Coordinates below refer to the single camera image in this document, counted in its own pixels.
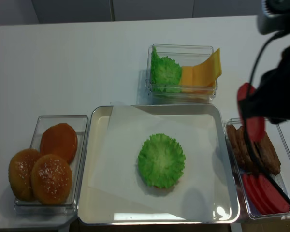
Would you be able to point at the clear bun container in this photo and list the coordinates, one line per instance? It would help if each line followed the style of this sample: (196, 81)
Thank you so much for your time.
(80, 124)

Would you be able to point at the clear patty and tomato container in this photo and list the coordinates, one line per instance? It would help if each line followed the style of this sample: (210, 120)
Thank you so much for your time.
(281, 181)

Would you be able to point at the brown patty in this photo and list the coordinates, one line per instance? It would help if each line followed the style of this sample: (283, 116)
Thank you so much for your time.
(268, 155)
(244, 160)
(256, 157)
(231, 132)

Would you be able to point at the red tomato slice front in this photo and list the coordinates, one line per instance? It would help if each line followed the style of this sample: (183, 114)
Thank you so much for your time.
(255, 126)

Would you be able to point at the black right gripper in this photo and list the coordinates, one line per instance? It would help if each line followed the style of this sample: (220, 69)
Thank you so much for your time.
(271, 99)

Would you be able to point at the silver metal tray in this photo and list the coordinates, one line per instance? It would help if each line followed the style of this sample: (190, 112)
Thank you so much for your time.
(99, 207)

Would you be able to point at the orange flat bun bottom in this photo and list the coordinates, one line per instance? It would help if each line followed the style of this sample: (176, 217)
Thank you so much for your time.
(61, 140)

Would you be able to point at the sesame bun top right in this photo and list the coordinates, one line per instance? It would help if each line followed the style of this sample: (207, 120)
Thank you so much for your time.
(51, 180)

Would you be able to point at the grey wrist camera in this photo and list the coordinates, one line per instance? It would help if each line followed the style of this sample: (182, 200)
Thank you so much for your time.
(274, 16)

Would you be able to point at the sesame bun top left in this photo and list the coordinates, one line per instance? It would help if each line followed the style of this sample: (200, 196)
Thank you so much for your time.
(19, 172)

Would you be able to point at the brown patty front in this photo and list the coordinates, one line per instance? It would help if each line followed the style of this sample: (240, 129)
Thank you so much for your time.
(268, 155)

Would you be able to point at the white parchment paper sheet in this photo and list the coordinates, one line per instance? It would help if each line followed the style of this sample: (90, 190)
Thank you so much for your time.
(201, 194)

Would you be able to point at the sesame bun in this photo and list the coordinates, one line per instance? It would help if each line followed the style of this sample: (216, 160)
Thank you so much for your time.
(51, 180)
(19, 172)

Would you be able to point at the yellow cheese slice tall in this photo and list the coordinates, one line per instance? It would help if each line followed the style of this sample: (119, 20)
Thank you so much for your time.
(206, 73)

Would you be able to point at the green lettuce in container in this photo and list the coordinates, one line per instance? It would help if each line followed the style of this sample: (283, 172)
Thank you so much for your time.
(164, 72)

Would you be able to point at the yellow cheese slice left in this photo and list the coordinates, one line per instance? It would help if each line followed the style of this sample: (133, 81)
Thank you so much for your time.
(186, 81)

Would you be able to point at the green lettuce leaf on bun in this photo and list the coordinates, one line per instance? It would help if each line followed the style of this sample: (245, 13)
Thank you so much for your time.
(161, 161)

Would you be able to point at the red tomato slice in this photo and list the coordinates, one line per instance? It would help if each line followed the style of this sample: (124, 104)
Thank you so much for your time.
(262, 200)
(251, 195)
(255, 126)
(273, 196)

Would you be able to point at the brown patty far left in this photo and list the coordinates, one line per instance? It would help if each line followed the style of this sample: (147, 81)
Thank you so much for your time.
(231, 132)

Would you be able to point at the clear lettuce and cheese container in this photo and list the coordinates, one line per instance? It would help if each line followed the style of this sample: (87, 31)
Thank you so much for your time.
(184, 55)

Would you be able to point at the red tomato slice far left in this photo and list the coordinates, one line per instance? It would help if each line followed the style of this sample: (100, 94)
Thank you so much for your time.
(251, 195)

